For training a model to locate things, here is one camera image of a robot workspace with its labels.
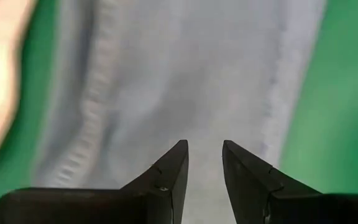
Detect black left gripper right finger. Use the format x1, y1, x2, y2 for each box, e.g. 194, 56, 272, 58
223, 139, 358, 224

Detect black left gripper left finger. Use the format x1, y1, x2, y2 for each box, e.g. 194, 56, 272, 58
0, 139, 189, 224

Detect light blue jeans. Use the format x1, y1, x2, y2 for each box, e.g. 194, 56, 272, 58
32, 0, 328, 224

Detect green table mat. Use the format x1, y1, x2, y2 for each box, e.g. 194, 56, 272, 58
0, 0, 358, 224

